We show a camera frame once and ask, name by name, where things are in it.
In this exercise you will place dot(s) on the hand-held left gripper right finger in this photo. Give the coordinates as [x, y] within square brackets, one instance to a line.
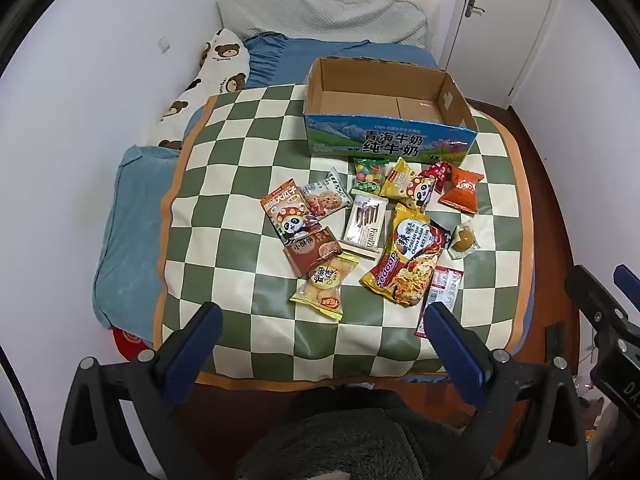
[457, 355]

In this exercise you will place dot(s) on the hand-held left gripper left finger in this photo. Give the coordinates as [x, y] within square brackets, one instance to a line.
[192, 350]

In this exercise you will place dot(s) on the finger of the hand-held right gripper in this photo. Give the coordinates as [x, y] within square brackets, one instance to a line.
[592, 297]
[629, 280]

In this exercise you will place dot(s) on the red white snack packet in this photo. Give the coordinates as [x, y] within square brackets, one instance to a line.
[442, 287]

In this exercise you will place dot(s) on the yellow instant noodle packet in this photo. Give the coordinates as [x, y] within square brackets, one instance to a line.
[407, 260]

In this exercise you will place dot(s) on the yellow small cake packet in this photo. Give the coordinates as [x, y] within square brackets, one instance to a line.
[325, 280]

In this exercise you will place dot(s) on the orange panda biscuit packet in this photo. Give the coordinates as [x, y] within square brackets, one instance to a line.
[287, 210]

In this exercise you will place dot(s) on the grey chocolate chip cookie packet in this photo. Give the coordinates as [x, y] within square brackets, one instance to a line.
[322, 201]

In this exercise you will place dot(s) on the green gumball candy bag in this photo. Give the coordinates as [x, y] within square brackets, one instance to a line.
[370, 177]

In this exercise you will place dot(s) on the printed cardboard box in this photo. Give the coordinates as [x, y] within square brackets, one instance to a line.
[370, 102]

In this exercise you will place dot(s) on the red round item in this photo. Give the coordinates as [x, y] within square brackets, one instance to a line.
[129, 344]

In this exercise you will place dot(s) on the clear packed braised egg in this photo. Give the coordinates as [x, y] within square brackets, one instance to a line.
[461, 239]

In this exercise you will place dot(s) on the light blue pillow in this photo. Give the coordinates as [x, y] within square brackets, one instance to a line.
[132, 230]

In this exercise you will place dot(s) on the brown pastry packet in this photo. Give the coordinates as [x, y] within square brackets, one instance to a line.
[310, 255]

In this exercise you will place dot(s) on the white wafer stick packet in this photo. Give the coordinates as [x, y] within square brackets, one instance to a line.
[364, 222]

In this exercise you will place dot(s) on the orange snack packet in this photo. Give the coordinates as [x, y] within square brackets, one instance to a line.
[462, 190]

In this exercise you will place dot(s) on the small panda snack packet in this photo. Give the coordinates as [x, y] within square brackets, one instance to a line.
[420, 194]

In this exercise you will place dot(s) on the dark red snack packet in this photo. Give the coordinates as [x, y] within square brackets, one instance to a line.
[434, 172]

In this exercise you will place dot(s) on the green white checkered mat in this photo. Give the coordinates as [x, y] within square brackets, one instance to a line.
[235, 170]

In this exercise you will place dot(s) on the yellow snack packet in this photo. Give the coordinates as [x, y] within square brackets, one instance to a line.
[397, 180]

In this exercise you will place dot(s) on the white door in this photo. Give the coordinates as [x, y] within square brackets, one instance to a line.
[500, 35]

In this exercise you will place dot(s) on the bear print pillow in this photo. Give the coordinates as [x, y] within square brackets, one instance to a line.
[220, 67]

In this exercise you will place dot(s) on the blue bedsheet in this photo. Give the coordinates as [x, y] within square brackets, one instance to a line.
[295, 65]

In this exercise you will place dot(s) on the grey quilted pillow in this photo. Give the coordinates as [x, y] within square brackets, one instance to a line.
[325, 17]

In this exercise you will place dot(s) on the white wall outlet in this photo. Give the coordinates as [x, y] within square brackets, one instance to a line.
[163, 44]

